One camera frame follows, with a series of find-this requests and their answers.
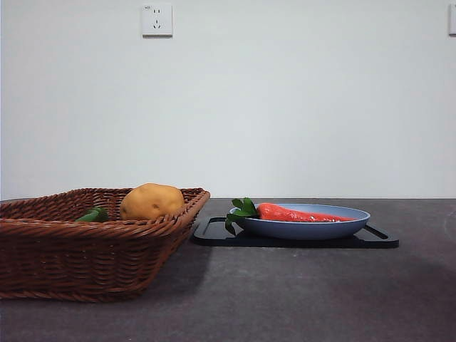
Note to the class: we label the light blue round plate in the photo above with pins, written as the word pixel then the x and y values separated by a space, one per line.
pixel 303 229

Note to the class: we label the green pepper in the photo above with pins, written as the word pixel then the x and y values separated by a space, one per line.
pixel 94 214

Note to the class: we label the orange carrot with green leaves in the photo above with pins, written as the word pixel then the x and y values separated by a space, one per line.
pixel 285 213

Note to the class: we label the yellow-brown potato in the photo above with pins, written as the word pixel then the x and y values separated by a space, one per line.
pixel 151 201

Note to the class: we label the brown wicker basket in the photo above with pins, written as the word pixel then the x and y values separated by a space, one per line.
pixel 71 256

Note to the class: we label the white wall plate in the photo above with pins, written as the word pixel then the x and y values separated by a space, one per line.
pixel 452 19

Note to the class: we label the black rectangular tray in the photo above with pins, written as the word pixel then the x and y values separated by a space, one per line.
pixel 221 239

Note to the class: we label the white wall socket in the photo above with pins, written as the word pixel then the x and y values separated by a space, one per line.
pixel 157 19

